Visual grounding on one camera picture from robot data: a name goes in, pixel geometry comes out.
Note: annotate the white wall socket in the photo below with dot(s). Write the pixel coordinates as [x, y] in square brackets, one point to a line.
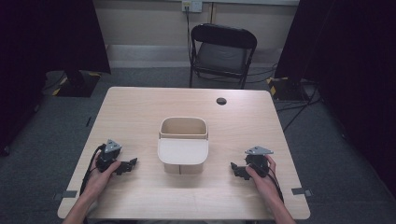
[192, 5]

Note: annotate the person's right hand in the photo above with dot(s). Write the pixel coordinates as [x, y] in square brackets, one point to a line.
[267, 186]

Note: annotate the dark curtain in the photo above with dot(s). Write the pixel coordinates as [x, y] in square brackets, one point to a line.
[348, 62]
[46, 37]

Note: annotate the small dark pen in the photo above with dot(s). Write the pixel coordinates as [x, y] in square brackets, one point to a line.
[89, 121]

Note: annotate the black stand base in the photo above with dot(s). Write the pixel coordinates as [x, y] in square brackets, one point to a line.
[77, 84]
[288, 88]

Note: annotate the black folding chair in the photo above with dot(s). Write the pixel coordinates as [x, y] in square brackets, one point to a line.
[222, 53]

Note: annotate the person's left hand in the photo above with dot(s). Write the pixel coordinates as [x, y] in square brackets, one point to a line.
[98, 182]

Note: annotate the grey tape strip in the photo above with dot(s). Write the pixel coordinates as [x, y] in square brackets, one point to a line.
[66, 195]
[302, 191]

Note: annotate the beige lidded storage box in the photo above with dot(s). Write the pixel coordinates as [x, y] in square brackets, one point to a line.
[183, 149]

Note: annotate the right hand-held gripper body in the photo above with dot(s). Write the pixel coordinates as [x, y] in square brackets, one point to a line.
[257, 161]

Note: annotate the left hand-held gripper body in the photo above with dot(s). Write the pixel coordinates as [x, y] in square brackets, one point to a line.
[109, 155]

